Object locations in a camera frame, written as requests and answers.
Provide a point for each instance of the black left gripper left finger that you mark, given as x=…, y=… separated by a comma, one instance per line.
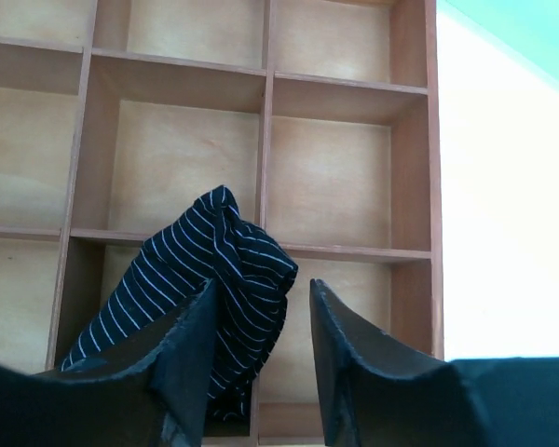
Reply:
x=149, y=390

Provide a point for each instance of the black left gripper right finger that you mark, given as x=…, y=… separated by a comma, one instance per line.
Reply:
x=376, y=391

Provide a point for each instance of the black striped underwear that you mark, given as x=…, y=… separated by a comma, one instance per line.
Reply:
x=227, y=280

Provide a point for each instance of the orange compartment tray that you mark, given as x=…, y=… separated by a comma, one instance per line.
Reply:
x=320, y=116

